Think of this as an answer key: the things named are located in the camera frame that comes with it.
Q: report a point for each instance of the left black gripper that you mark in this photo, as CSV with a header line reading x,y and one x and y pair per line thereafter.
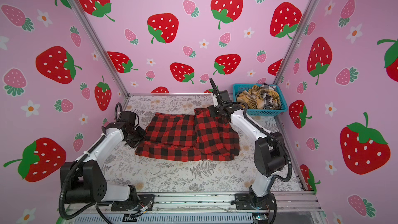
x,y
139,129

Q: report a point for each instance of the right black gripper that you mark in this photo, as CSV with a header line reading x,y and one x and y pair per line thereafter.
x,y
212,111

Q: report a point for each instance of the red black plaid shirt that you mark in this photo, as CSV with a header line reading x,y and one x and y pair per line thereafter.
x,y
186,138

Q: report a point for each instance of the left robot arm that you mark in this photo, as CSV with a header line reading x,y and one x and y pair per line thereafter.
x,y
83,183

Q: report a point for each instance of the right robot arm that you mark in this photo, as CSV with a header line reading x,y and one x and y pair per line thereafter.
x,y
271,157

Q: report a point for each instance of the yellow plaid shirt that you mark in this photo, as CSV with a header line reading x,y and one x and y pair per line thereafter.
x,y
264,97

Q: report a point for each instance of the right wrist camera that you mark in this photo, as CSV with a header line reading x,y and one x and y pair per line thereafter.
x,y
220,96

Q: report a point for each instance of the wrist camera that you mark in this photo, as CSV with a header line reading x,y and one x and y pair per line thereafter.
x,y
130,117
220,96

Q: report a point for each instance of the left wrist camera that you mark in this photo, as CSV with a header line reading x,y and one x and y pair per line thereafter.
x,y
130,117

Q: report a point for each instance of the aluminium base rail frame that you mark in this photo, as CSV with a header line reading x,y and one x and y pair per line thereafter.
x,y
290,207

